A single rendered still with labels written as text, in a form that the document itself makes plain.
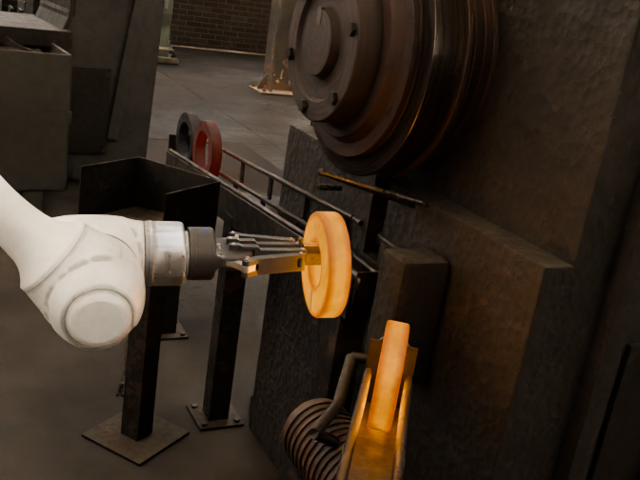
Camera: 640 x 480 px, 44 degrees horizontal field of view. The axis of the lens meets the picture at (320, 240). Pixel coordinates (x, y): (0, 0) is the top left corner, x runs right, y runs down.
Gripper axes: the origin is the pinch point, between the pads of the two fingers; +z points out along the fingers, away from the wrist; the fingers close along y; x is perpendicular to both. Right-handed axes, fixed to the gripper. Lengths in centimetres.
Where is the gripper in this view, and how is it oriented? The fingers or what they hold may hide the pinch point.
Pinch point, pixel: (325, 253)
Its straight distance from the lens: 115.8
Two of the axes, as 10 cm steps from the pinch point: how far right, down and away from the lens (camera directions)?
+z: 9.6, 0.1, 2.8
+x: 1.0, -9.4, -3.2
